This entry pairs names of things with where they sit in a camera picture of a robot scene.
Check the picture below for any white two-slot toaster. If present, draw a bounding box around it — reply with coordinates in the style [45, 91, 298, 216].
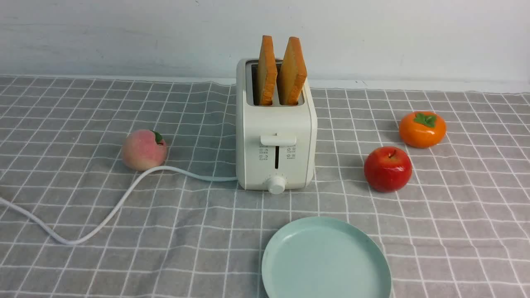
[236, 59, 318, 194]

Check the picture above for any light green plate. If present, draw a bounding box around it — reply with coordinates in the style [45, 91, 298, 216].
[261, 216, 392, 298]

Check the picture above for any orange persimmon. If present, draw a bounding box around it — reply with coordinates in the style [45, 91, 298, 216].
[399, 111, 446, 148]

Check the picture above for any toast slice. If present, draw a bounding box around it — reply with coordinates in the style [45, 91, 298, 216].
[277, 36, 307, 106]
[254, 35, 277, 106]

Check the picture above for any grey checked tablecloth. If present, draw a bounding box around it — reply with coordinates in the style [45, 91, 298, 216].
[0, 76, 530, 298]

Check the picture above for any white power cable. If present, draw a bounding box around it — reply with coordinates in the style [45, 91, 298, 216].
[0, 166, 238, 245]

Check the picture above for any red apple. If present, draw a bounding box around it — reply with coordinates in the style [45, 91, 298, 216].
[364, 147, 412, 192]

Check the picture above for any pink peach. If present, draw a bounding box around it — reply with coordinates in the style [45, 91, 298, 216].
[121, 130, 167, 171]

